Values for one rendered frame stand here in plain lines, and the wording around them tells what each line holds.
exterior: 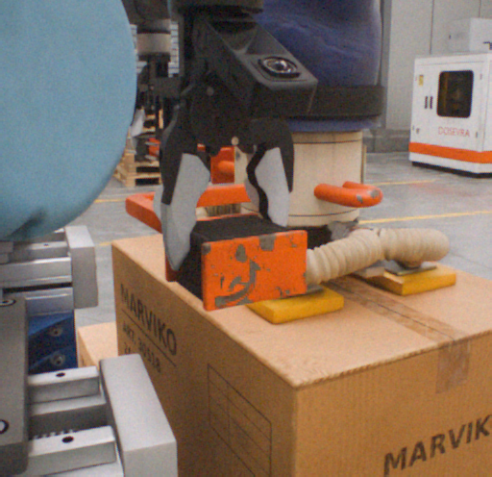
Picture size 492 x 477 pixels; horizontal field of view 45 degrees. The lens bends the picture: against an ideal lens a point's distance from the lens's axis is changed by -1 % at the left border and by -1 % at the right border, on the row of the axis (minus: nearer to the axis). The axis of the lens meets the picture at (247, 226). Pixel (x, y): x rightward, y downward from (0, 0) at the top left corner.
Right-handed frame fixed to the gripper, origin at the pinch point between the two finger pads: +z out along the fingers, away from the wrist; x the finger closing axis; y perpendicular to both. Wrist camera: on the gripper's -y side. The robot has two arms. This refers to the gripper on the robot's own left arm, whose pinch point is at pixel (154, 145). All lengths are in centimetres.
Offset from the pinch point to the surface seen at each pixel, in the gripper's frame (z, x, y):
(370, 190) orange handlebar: -1, 0, 76
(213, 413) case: 25, -19, 73
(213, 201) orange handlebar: 1, -16, 66
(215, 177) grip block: 1.9, -3.1, 39.7
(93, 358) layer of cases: 53, -15, -8
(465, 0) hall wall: -178, 907, -745
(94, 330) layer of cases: 53, -10, -26
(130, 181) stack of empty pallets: 103, 174, -589
